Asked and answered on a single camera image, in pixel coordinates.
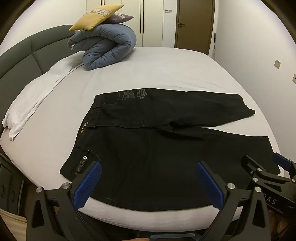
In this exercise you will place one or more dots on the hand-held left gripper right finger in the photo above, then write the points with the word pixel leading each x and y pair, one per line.
pixel 209 185

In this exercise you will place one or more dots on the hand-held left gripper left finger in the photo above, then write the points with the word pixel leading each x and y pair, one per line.
pixel 89 183

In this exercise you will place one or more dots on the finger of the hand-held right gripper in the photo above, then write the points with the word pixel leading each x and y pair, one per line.
pixel 251 165
pixel 283 161

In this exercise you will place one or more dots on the black denim pants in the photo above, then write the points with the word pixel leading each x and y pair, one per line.
pixel 150 162

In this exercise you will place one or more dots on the dark nightstand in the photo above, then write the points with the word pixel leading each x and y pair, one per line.
pixel 9 183

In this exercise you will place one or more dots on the white folded blanket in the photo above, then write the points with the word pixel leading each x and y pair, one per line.
pixel 30 99

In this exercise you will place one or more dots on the rolled blue duvet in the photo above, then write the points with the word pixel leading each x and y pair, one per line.
pixel 108 44

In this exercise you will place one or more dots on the dark grey padded headboard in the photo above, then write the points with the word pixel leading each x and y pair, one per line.
pixel 20 53

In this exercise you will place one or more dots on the brown door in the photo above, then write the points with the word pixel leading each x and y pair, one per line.
pixel 194 27

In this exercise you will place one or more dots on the yellow cushion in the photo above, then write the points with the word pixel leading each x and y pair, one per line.
pixel 92 19

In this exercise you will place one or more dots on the purple cushion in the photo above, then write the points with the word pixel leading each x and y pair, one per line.
pixel 121 18

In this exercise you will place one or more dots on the white wardrobe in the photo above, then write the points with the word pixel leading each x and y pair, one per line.
pixel 152 23

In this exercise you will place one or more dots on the wall socket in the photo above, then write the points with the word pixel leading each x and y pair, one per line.
pixel 294 78

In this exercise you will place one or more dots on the wall light switch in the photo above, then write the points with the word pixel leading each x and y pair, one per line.
pixel 277 63

